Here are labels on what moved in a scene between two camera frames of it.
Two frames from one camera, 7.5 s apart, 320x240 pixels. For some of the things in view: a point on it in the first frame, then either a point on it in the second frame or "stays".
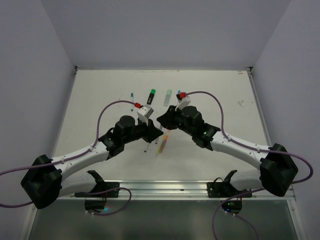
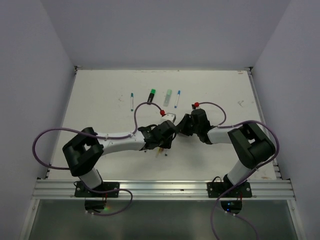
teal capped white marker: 132,100 stays
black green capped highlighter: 151,96 stays
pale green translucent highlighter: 167,97 stays
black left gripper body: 140,130 -> 165,142
